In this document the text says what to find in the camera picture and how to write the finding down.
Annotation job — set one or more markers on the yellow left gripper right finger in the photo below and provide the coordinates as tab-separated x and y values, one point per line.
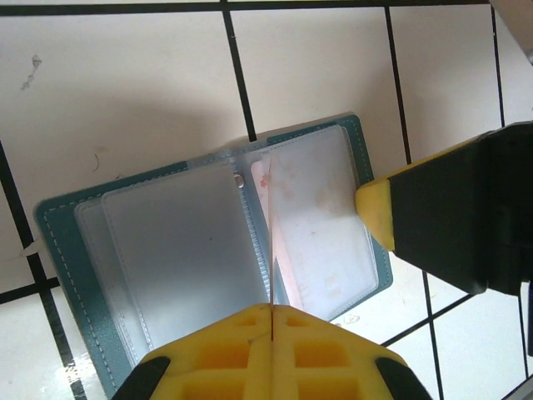
358	354

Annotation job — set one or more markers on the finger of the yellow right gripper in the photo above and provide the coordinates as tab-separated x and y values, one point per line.
437	216

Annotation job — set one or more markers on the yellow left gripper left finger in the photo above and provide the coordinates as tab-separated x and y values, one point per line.
183	354

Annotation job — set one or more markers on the pink white credit card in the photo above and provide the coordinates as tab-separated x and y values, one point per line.
287	275

